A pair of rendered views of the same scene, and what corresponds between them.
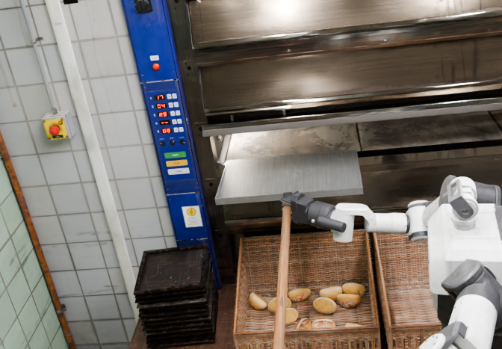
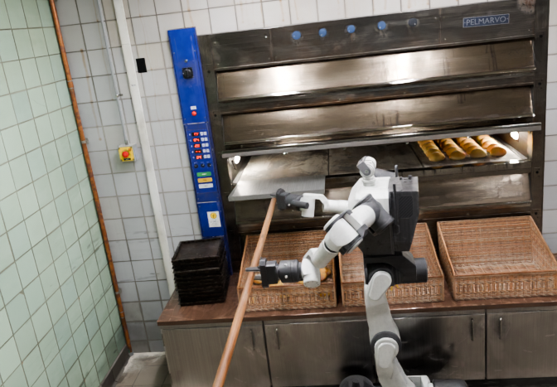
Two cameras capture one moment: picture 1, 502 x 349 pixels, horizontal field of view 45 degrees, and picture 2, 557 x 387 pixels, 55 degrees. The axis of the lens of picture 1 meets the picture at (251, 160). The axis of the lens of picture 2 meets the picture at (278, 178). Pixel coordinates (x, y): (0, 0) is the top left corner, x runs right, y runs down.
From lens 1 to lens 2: 92 cm
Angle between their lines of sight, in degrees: 10
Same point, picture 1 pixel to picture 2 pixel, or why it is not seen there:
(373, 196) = not seen: hidden behind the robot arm
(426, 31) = (365, 94)
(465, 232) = (369, 187)
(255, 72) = (258, 119)
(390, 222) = (337, 204)
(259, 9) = (260, 78)
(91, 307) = (140, 290)
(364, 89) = (327, 130)
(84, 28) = (149, 89)
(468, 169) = not seen: hidden behind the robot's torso
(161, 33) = (198, 91)
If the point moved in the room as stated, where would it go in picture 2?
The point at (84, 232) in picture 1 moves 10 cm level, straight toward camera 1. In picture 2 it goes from (138, 231) to (141, 236)
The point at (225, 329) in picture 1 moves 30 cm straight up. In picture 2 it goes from (233, 295) to (225, 250)
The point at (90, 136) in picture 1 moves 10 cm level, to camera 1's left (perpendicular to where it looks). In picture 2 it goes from (147, 161) to (132, 162)
